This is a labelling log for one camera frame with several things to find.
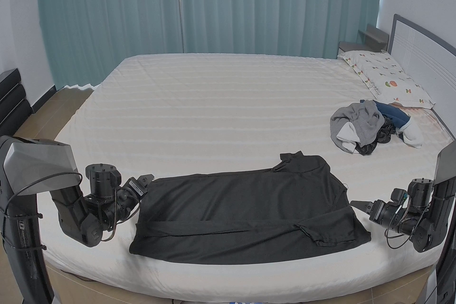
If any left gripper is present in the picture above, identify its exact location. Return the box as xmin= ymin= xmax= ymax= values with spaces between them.
xmin=121 ymin=173 xmax=156 ymax=205

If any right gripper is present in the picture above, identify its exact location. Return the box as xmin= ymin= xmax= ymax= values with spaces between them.
xmin=350 ymin=200 xmax=392 ymax=225

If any black T-shirt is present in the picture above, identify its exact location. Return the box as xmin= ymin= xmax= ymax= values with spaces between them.
xmin=129 ymin=151 xmax=372 ymax=266

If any pile of clothes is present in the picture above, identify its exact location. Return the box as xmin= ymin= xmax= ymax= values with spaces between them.
xmin=329 ymin=100 xmax=423 ymax=156

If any bed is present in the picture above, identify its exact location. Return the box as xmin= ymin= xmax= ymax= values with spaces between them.
xmin=37 ymin=13 xmax=456 ymax=301

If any white printed pillow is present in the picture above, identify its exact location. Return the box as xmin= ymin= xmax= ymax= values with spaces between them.
xmin=337 ymin=50 xmax=436 ymax=109

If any black chest of drawers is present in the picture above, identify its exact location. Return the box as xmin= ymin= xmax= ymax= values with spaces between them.
xmin=0 ymin=68 xmax=34 ymax=137

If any grey bedside table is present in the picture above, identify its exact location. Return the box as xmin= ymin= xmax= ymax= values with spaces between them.
xmin=338 ymin=24 xmax=389 ymax=54

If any black cable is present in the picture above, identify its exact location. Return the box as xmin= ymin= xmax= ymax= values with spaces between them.
xmin=0 ymin=172 xmax=82 ymax=246

